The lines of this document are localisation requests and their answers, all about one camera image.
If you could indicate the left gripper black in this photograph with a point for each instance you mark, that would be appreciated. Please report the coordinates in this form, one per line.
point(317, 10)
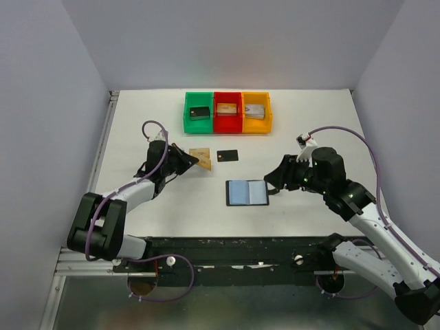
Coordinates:
point(177, 160)

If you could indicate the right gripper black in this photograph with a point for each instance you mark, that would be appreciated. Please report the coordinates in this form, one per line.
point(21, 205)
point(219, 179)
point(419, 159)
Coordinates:
point(287, 174)

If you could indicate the gold credit card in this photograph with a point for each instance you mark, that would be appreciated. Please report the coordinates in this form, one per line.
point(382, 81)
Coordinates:
point(200, 152)
point(205, 163)

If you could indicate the black VIP credit card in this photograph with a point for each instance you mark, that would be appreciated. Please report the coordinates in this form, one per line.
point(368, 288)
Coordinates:
point(227, 156)

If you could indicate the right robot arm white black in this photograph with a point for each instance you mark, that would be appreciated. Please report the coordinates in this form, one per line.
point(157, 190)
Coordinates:
point(408, 275)

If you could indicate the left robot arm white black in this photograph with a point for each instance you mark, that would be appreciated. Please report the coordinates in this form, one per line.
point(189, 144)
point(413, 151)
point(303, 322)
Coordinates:
point(98, 226)

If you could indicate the black card in green bin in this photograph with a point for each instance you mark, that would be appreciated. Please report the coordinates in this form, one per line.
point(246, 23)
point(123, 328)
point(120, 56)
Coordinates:
point(199, 113)

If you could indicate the gold card in red bin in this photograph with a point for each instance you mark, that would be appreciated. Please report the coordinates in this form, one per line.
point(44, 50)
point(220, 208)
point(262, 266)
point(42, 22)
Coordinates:
point(226, 109)

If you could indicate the silver cards in yellow bin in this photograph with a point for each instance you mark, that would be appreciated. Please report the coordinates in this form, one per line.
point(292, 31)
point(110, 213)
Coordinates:
point(255, 111)

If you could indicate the red plastic bin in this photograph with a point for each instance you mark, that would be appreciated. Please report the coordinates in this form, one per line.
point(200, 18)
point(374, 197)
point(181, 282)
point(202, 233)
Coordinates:
point(228, 123)

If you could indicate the yellow plastic bin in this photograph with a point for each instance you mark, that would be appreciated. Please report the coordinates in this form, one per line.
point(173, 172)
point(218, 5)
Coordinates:
point(254, 126)

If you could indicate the green plastic bin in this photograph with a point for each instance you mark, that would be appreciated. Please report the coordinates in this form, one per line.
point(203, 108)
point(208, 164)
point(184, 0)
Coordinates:
point(198, 99)

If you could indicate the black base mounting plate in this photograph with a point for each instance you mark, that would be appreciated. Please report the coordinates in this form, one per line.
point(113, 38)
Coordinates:
point(234, 261)

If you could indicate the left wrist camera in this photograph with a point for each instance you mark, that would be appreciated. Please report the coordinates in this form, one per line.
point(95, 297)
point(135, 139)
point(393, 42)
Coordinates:
point(160, 136)

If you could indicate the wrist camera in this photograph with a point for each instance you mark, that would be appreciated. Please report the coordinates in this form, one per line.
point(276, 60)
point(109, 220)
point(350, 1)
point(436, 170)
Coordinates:
point(160, 136)
point(307, 145)

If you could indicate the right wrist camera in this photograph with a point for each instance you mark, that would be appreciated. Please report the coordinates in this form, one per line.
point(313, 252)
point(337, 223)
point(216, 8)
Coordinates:
point(307, 145)

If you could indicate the aluminium rail left side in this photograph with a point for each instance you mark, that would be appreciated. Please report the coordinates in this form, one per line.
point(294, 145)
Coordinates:
point(97, 163)

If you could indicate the aluminium rail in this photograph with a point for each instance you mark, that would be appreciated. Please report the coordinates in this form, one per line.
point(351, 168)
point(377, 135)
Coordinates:
point(74, 264)
point(97, 163)

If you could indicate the aluminium rail front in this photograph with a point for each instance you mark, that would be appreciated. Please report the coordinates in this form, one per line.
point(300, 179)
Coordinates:
point(74, 264)

